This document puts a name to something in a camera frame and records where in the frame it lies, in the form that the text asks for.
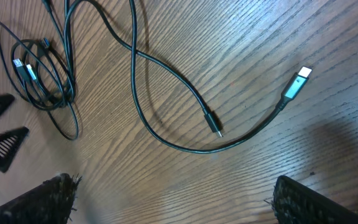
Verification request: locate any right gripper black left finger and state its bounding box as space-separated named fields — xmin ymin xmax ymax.
xmin=0 ymin=173 xmax=81 ymax=224

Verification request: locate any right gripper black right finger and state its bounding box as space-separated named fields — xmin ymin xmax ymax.
xmin=269 ymin=175 xmax=358 ymax=224

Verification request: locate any black thin USB-C cable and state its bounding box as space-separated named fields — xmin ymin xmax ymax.
xmin=0 ymin=0 xmax=80 ymax=141

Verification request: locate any black USB-A cable with coil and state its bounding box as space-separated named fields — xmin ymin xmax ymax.
xmin=63 ymin=0 xmax=313 ymax=154

